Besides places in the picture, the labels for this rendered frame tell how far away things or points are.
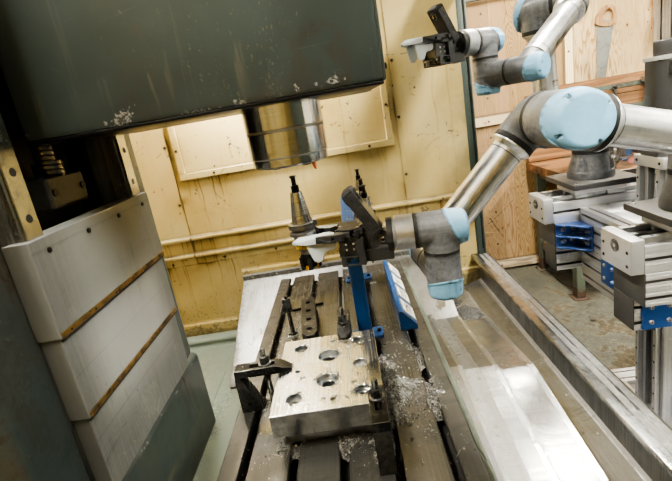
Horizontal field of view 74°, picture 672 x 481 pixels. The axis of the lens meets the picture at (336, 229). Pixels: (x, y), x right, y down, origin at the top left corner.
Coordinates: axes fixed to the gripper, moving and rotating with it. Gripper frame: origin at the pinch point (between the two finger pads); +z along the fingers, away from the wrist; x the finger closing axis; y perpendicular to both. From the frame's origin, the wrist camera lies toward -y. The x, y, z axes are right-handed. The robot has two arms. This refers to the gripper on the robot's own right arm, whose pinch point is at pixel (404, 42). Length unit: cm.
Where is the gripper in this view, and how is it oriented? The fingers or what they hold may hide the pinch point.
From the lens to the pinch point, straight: 131.5
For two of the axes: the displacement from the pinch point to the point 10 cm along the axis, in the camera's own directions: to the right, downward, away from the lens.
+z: -8.5, 2.7, -4.4
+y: 1.7, 9.5, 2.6
